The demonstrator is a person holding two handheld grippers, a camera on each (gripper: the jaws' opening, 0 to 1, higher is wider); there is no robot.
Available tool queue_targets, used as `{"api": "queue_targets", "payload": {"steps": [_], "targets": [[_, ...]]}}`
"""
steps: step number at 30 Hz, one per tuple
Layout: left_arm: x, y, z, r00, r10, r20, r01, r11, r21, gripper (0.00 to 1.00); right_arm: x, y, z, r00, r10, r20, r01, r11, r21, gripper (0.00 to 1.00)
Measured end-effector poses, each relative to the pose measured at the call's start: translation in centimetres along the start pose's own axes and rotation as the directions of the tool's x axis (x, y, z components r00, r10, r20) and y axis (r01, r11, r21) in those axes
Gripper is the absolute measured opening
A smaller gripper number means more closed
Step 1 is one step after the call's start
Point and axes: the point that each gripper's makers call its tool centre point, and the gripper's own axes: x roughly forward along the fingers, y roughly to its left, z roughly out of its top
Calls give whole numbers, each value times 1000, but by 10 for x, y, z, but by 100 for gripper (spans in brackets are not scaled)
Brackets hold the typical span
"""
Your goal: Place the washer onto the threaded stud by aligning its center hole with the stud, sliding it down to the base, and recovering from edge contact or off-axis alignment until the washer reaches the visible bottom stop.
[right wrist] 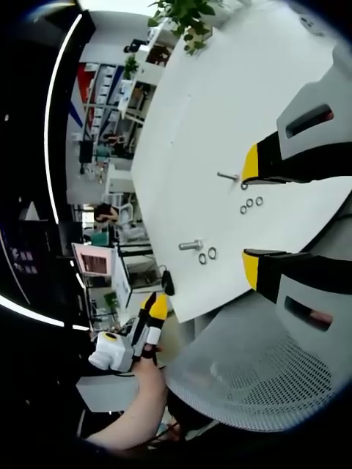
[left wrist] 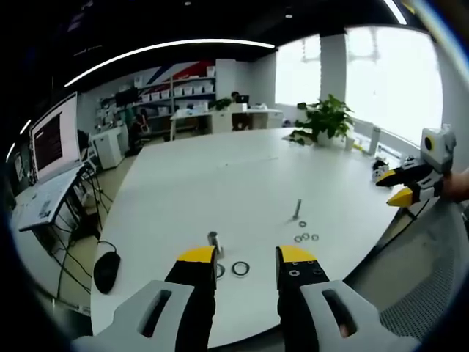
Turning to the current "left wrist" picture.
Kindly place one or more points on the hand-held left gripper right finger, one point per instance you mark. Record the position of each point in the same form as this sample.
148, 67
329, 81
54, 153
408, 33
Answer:
300, 278

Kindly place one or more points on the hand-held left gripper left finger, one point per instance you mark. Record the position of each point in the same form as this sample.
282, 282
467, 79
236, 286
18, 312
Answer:
183, 278

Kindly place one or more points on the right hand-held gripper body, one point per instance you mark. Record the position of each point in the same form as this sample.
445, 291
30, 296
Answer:
441, 146

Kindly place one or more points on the large metal washer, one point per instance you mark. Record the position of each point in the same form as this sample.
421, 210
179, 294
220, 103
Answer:
221, 270
240, 268

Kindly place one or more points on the thick metal threaded stud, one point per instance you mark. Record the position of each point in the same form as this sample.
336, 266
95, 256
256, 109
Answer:
214, 240

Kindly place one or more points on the slim metal threaded stud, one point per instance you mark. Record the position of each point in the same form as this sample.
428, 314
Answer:
297, 209

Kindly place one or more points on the person's right hand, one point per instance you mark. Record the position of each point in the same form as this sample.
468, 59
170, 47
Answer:
457, 187

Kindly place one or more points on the black and white toy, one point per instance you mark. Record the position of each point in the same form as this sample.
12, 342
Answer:
379, 170

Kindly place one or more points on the white bottle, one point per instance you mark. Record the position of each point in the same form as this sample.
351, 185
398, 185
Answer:
374, 141

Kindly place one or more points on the grey mesh chair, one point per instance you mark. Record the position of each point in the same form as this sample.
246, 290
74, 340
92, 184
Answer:
432, 256

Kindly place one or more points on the black computer mouse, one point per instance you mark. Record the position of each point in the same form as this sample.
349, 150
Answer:
106, 273

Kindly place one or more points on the white plant pot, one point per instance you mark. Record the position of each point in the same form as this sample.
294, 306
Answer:
325, 138

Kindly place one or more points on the green potted plant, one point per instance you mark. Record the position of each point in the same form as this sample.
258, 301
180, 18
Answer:
329, 113

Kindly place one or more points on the white cabinet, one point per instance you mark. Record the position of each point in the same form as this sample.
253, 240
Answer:
108, 148

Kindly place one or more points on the white office desk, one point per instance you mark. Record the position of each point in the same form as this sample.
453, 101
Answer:
223, 119

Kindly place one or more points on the silver laptop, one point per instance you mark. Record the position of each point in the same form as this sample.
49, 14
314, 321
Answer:
51, 146

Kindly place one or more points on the storage shelf with white boxes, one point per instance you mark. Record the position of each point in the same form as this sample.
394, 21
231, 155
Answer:
183, 89

